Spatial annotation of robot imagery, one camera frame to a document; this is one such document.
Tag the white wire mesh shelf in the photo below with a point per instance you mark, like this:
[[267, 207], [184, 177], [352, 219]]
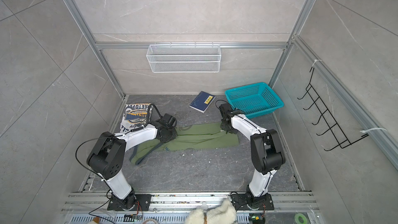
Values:
[[187, 58]]

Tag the navy blue book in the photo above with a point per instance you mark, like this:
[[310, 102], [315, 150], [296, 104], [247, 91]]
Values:
[[202, 101]]

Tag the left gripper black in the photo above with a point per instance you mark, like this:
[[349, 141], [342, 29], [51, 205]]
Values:
[[175, 135]]

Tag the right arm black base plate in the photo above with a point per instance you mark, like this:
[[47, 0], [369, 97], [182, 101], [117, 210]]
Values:
[[246, 202]]

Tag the green tape roll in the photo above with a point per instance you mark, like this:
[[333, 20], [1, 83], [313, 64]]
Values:
[[300, 218]]

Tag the black wire hook rack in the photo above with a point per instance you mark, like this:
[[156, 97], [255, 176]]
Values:
[[326, 116]]

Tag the aluminium mounting rail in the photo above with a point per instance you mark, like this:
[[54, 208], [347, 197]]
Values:
[[174, 208]]

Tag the teal plastic basket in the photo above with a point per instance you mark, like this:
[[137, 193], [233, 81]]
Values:
[[254, 100]]

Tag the green tank top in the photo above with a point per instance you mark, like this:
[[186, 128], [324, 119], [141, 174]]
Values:
[[199, 136]]

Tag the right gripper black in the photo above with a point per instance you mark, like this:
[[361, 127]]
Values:
[[223, 126]]

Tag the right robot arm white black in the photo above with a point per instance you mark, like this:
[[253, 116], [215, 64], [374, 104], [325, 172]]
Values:
[[267, 156]]

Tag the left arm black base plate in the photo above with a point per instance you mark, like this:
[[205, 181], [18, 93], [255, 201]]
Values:
[[143, 200]]

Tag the white fluffy plush toy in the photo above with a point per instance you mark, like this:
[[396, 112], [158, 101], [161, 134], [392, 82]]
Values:
[[224, 214]]

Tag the white tank top navy trim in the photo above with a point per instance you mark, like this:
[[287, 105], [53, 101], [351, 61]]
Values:
[[135, 116]]

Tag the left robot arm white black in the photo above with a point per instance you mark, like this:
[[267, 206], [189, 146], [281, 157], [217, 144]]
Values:
[[107, 156]]

